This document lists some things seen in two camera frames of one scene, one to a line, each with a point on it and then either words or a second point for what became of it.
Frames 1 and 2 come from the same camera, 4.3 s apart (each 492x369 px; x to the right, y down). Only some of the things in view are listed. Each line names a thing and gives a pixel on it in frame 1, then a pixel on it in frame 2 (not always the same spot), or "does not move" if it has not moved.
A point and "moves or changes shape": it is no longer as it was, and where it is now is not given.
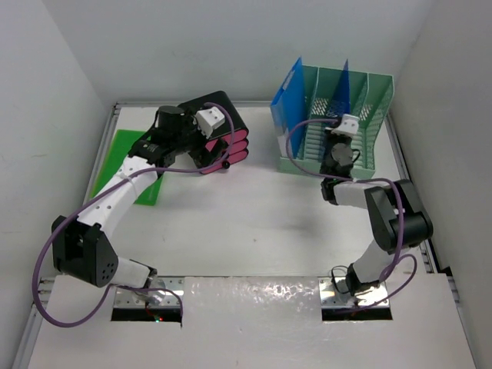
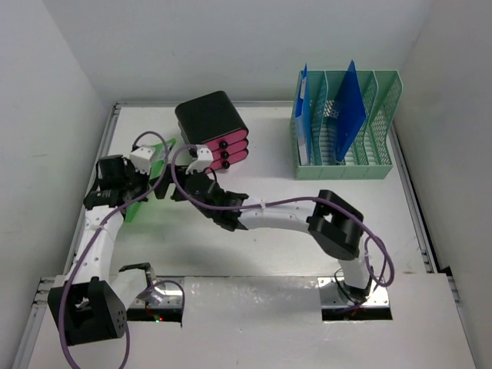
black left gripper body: [194, 144] -> [137, 182]
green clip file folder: [122, 142] moves or changes shape
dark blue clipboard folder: [340, 103] moves or changes shape
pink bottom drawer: [227, 161] does not move
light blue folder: [287, 106] -> [303, 114]
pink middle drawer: [238, 147] does not move
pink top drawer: [238, 135] does not move
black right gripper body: [331, 140] -> [169, 179]
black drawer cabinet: [233, 123] does not move
